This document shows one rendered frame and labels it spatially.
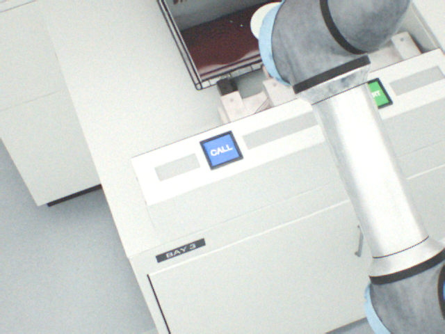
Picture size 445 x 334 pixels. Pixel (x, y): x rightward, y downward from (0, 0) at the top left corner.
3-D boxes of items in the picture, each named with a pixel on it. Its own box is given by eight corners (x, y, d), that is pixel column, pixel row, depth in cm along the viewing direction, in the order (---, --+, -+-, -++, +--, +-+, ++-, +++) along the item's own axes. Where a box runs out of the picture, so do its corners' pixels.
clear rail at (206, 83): (194, 87, 160) (193, 83, 158) (387, 19, 164) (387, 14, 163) (197, 93, 159) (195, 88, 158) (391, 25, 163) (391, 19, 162)
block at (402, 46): (388, 46, 162) (389, 36, 159) (405, 40, 162) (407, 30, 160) (408, 79, 158) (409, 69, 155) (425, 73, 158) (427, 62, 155)
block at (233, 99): (220, 106, 158) (219, 96, 156) (238, 99, 158) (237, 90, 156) (237, 141, 154) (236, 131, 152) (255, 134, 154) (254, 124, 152)
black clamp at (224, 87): (216, 88, 160) (215, 79, 158) (228, 84, 160) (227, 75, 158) (223, 103, 158) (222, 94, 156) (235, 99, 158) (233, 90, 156)
